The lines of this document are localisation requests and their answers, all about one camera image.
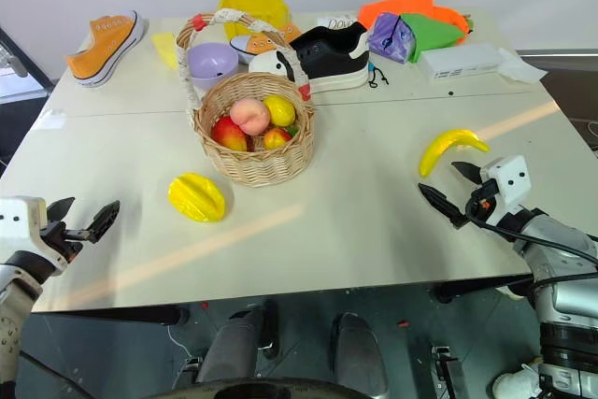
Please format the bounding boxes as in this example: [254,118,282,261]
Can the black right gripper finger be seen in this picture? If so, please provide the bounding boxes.
[417,182,469,231]
[449,161,483,186]

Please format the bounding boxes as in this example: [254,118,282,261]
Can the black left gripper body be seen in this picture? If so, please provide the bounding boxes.
[39,220,91,265]

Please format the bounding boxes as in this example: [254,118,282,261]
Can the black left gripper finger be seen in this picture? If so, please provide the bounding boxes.
[46,196,77,222]
[83,200,121,246]

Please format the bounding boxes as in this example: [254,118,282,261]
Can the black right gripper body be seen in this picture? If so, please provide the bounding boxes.
[464,178,499,226]

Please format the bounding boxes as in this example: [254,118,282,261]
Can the small red yellow apple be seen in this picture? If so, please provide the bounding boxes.
[263,127,293,151]

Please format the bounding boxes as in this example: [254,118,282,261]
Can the yellow toy banana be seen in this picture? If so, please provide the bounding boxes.
[418,128,491,178]

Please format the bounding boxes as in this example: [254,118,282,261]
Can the yellow toy starfruit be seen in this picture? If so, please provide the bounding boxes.
[167,172,227,224]

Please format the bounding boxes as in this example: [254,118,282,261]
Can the white cardboard box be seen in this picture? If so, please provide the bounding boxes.
[419,41,511,84]

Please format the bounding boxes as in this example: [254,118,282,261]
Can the white crumpled tissue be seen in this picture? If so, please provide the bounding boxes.
[496,47,548,85]

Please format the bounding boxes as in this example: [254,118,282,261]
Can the green cloth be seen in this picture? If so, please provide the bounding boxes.
[398,11,469,65]

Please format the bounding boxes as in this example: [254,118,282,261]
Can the red yellow toy mango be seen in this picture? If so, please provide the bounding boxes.
[210,117,249,153]

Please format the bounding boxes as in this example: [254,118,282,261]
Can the purple plastic bag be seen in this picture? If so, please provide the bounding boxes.
[366,11,418,65]

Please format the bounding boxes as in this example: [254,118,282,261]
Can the dark rounded robot leg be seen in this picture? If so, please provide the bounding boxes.
[330,311,390,399]
[193,308,263,384]

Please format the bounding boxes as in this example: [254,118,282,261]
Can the orange canvas sneaker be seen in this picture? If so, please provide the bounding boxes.
[229,22,303,65]
[64,9,145,89]

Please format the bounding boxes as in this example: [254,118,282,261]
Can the pink toy peach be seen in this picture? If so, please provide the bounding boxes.
[229,99,272,136]

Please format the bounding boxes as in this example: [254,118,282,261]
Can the white shoe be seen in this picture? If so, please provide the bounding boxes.
[493,361,543,399]

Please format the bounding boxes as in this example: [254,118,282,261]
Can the black and white sneaker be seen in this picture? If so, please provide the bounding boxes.
[248,21,373,94]

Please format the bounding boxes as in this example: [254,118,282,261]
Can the yellow sponge cloth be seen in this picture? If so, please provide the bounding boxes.
[151,32,180,70]

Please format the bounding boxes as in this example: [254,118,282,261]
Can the orange cloth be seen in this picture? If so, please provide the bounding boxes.
[358,0,468,32]

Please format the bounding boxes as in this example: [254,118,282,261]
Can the yellow toy lemon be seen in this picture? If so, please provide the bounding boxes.
[262,94,297,128]

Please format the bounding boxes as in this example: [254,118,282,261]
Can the purple plastic bowl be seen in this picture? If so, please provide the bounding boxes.
[187,42,240,93]

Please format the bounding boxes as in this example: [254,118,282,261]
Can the white Dove package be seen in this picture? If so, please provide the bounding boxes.
[319,11,362,32]

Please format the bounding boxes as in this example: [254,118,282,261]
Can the yellow plastic bin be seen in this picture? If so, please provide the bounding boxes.
[217,0,292,41]

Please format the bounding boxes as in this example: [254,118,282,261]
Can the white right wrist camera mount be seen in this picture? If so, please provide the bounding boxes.
[477,154,534,228]

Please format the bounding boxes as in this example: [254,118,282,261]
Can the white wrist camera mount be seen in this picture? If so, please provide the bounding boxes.
[477,154,534,228]
[0,196,67,278]

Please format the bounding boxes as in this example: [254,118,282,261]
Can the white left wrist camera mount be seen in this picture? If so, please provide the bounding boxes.
[0,196,67,278]

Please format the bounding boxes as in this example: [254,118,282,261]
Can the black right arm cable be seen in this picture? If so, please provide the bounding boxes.
[465,197,598,298]

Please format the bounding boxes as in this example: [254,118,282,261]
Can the black string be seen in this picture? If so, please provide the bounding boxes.
[365,63,391,90]

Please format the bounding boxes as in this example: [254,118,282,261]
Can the wicker basket with handle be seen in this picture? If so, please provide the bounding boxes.
[175,7,316,188]

